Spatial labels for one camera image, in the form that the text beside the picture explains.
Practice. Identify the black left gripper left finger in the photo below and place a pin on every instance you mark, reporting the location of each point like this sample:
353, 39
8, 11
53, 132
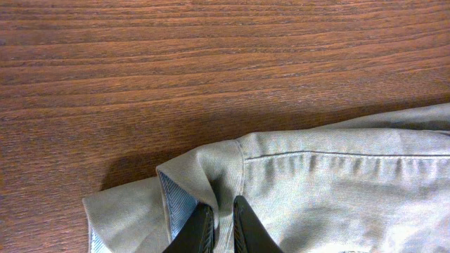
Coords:
197, 235

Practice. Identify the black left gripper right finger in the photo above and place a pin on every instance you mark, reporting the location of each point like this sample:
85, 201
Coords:
249, 235

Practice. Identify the khaki green shorts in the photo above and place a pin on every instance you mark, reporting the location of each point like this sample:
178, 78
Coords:
378, 183

